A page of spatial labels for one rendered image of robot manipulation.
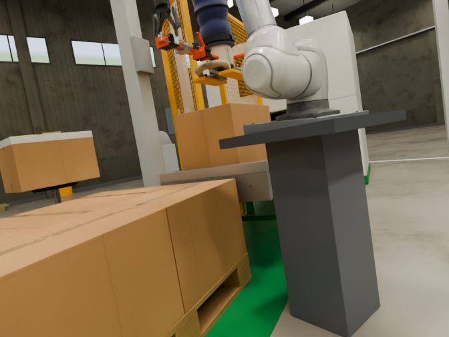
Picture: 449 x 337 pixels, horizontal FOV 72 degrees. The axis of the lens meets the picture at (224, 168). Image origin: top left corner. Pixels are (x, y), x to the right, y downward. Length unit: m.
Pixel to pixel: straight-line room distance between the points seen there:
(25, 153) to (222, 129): 1.52
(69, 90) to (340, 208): 9.93
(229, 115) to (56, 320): 1.28
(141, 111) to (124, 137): 7.95
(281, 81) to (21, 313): 0.86
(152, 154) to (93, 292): 2.07
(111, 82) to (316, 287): 10.32
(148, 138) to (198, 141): 1.07
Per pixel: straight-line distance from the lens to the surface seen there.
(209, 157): 1.84
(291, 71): 1.00
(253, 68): 0.97
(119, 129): 10.83
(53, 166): 2.73
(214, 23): 2.16
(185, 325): 1.26
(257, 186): 1.65
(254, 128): 1.15
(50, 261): 0.84
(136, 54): 2.95
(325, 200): 1.10
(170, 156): 10.62
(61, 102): 10.48
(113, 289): 0.96
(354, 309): 1.29
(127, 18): 3.11
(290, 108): 1.19
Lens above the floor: 0.73
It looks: 5 degrees down
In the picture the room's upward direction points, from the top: 9 degrees counter-clockwise
